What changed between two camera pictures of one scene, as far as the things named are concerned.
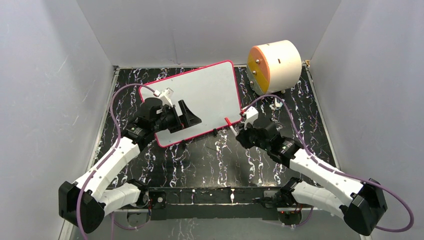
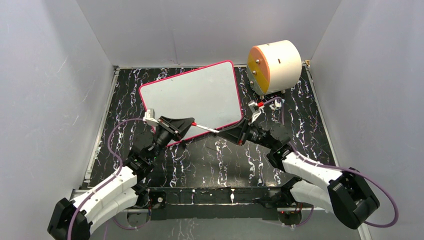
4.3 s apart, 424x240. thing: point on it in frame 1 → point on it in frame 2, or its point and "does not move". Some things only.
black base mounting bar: x=212 y=203 does not move
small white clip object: x=277 y=105 does not move
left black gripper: x=187 y=119 → x=178 y=123
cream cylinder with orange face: x=274 y=67 does not move
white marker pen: x=231 y=126 → x=208 y=129
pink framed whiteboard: x=211 y=93 does not move
